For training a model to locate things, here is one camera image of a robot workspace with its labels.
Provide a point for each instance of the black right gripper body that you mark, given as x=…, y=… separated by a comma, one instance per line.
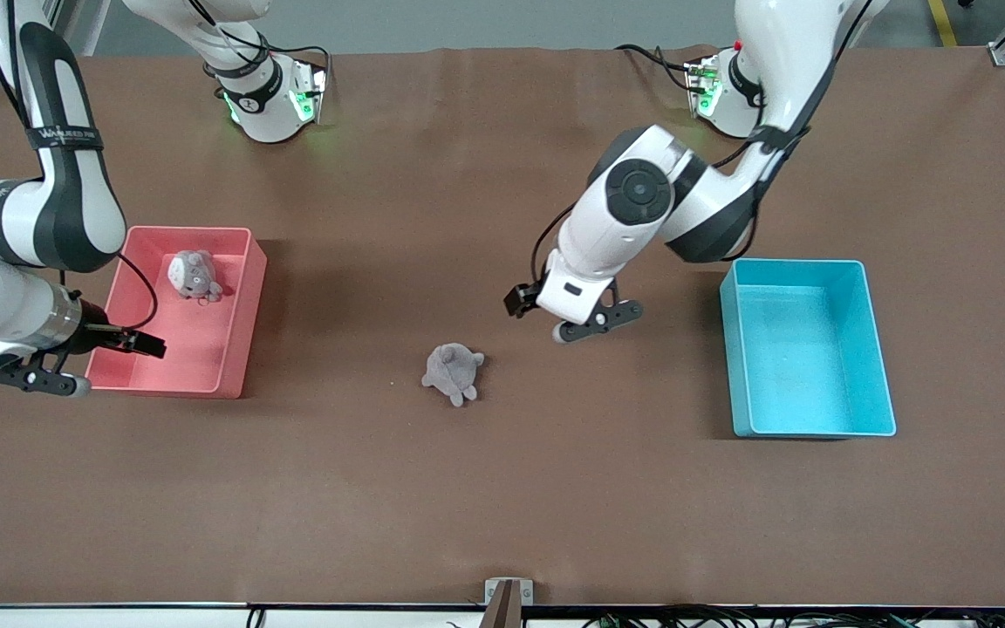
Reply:
x=98, y=334

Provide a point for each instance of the grey plush toy white face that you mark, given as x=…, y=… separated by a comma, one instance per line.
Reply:
x=191, y=274

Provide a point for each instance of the plain grey plush toy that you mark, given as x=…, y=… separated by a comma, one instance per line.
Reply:
x=452, y=371

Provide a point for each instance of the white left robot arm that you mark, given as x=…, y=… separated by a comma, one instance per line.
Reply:
x=633, y=192

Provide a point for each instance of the pink plastic box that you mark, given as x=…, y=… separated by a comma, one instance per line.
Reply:
x=171, y=366

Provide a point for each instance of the blue plastic box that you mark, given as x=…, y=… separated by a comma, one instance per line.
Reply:
x=803, y=366

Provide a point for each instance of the small metal table bracket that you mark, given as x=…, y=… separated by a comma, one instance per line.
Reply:
x=492, y=593

